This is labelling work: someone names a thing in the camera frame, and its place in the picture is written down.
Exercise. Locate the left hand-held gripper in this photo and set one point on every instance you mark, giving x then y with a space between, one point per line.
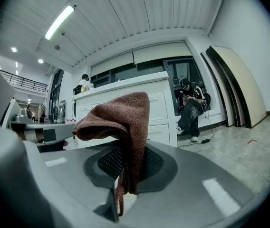
28 134

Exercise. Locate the long ceiling tube light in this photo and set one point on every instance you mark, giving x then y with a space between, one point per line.
59 22

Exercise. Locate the large white drawer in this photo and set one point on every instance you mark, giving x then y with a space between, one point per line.
158 108

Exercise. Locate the white cabinet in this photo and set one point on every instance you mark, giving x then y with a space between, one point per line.
125 85

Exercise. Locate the black-framed glass wall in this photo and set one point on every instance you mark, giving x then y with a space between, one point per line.
56 91

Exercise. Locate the red floor tape mark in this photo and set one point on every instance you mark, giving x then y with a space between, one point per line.
252 140

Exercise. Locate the black balcony railing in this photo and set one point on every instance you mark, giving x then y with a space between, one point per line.
30 84

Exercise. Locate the beige board black edge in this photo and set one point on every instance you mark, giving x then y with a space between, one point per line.
244 87

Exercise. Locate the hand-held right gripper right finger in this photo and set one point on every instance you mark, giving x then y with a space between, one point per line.
187 186

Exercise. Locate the round ceiling downlight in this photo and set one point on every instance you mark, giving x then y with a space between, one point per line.
14 49
40 61

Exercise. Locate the round ceiling sensor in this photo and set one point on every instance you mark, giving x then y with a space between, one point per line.
57 47

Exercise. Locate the black-framed window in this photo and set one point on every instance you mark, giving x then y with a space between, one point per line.
149 66

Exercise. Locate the pale board black edge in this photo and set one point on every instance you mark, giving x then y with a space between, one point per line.
238 119
229 119

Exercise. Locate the small white drawer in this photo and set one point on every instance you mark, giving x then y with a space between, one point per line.
160 134

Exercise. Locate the brown cloth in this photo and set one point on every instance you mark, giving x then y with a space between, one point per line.
125 113

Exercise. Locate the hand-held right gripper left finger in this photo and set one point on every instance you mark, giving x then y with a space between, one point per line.
73 174

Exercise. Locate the black power adapter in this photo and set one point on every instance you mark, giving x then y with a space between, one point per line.
205 141

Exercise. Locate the white roller blind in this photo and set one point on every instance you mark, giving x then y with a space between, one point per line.
161 52
113 64

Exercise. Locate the black bag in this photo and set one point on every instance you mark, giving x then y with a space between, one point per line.
78 89

